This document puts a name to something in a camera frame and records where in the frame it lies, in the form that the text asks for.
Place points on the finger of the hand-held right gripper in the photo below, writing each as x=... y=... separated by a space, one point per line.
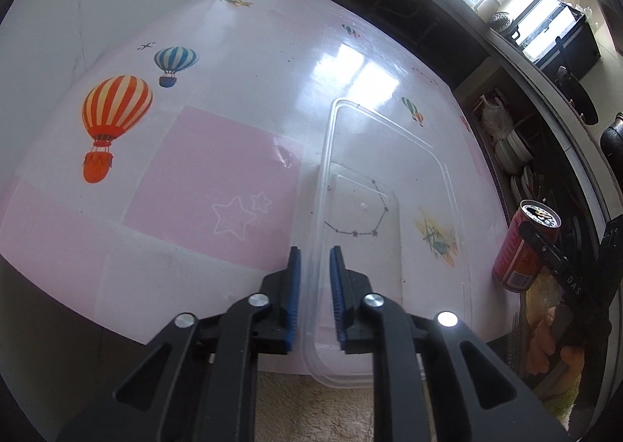
x=550 y=252

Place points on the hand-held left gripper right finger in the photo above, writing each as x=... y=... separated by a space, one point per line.
x=338 y=296

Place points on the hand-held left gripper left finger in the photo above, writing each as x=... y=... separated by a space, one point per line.
x=293 y=296

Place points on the red drink can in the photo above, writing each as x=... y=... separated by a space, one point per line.
x=516 y=257

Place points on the clear plastic container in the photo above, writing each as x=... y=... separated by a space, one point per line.
x=365 y=208

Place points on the stack of bowls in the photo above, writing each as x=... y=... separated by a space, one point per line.
x=513 y=152

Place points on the white fluffy cloth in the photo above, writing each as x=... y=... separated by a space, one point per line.
x=311 y=415

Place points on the dark metal pot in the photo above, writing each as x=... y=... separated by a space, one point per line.
x=614 y=140

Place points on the white plastic bag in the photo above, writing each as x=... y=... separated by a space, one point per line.
x=496 y=118

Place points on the black frying pan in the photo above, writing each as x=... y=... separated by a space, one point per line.
x=581 y=99

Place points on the black appliance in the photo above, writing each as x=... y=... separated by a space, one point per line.
x=574 y=47

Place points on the small metal pot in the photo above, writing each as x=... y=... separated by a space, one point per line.
x=502 y=22

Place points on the white cup on counter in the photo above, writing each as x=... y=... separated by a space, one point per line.
x=486 y=6

